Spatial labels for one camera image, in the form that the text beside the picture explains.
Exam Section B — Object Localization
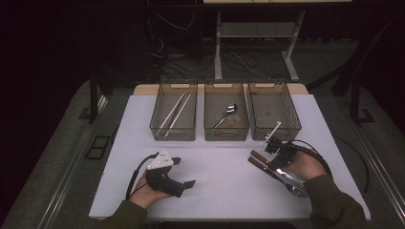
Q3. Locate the white chopstick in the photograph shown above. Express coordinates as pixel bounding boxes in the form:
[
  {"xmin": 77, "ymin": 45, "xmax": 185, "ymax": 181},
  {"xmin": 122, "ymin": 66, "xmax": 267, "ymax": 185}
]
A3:
[
  {"xmin": 164, "ymin": 94, "xmax": 192, "ymax": 137},
  {"xmin": 158, "ymin": 92, "xmax": 185, "ymax": 130}
]

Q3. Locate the black metal spoon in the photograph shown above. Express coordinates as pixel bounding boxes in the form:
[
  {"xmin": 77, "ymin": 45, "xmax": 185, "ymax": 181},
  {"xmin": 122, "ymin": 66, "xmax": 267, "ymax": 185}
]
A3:
[{"xmin": 212, "ymin": 102, "xmax": 239, "ymax": 130}]

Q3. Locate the smoky clear plastic bin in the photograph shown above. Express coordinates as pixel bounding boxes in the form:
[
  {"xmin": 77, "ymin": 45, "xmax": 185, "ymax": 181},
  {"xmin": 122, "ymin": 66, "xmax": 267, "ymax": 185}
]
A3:
[
  {"xmin": 203, "ymin": 79, "xmax": 251, "ymax": 142},
  {"xmin": 149, "ymin": 80, "xmax": 199, "ymax": 142},
  {"xmin": 246, "ymin": 80, "xmax": 303, "ymax": 142}
]

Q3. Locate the metal floor rail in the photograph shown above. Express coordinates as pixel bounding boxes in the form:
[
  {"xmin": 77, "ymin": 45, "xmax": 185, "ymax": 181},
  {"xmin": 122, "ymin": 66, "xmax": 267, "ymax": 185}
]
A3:
[
  {"xmin": 37, "ymin": 94, "xmax": 109, "ymax": 229},
  {"xmin": 350, "ymin": 123, "xmax": 405, "ymax": 220}
]

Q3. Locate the wooden-handled knife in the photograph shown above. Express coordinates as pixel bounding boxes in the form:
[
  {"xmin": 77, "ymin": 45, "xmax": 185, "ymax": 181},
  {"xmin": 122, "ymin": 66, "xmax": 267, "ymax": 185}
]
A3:
[
  {"xmin": 250, "ymin": 150, "xmax": 304, "ymax": 190},
  {"xmin": 247, "ymin": 156, "xmax": 309, "ymax": 198}
]

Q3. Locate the thin black floor cable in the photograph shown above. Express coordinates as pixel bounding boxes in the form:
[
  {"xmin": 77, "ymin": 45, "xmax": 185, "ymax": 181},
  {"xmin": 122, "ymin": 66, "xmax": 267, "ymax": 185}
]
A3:
[{"xmin": 332, "ymin": 135, "xmax": 371, "ymax": 196}]

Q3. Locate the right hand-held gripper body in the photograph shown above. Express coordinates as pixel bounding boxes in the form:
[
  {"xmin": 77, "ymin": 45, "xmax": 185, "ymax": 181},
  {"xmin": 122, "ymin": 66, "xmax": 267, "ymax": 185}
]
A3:
[{"xmin": 265, "ymin": 121, "xmax": 299, "ymax": 170}]

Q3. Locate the white hanging cable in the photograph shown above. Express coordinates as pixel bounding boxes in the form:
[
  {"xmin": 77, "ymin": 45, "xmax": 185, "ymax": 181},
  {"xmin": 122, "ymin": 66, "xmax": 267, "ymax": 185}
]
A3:
[{"xmin": 155, "ymin": 0, "xmax": 196, "ymax": 31}]

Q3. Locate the person's right hand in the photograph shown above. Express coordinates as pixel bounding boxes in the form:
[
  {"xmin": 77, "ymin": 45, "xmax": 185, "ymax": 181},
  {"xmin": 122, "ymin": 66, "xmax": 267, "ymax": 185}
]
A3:
[{"xmin": 287, "ymin": 156, "xmax": 328, "ymax": 181}]

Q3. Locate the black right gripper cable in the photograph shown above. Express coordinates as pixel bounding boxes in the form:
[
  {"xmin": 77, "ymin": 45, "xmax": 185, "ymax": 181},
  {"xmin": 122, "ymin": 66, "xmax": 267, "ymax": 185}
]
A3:
[{"xmin": 288, "ymin": 138, "xmax": 332, "ymax": 177}]

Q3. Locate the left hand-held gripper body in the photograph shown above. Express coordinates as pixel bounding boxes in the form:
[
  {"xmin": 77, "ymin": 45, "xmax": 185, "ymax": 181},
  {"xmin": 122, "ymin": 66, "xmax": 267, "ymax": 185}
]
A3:
[{"xmin": 145, "ymin": 150, "xmax": 185, "ymax": 198}]

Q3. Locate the person's left hand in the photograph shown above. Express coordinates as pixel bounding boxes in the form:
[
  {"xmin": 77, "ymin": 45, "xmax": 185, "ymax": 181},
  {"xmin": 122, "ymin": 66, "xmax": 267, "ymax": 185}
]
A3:
[{"xmin": 128, "ymin": 177, "xmax": 173, "ymax": 210}]

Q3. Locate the white desk with metal legs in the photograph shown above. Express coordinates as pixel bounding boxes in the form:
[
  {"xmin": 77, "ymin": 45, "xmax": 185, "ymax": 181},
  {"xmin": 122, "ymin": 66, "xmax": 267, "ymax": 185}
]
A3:
[{"xmin": 202, "ymin": 0, "xmax": 353, "ymax": 82}]

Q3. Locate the bundle of floor cables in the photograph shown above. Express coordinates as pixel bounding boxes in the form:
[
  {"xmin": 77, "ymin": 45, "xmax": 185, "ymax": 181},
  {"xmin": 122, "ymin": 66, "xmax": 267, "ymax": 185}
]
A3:
[{"xmin": 152, "ymin": 34, "xmax": 288, "ymax": 82}]

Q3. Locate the black metal stand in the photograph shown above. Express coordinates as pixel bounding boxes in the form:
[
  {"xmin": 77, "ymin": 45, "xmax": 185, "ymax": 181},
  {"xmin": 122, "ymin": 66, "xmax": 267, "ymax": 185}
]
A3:
[
  {"xmin": 88, "ymin": 63, "xmax": 114, "ymax": 125},
  {"xmin": 350, "ymin": 73, "xmax": 376, "ymax": 127}
]

